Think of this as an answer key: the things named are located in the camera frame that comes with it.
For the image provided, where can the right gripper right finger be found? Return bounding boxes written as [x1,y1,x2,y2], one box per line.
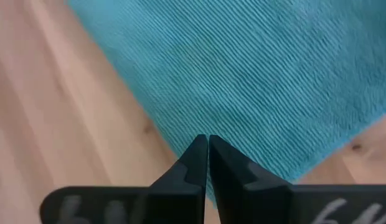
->
[209,134,295,224]

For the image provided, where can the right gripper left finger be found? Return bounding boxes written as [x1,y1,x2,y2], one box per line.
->
[149,134,209,224]

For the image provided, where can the teal microfiber towel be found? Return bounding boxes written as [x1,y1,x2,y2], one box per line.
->
[67,0,386,209]

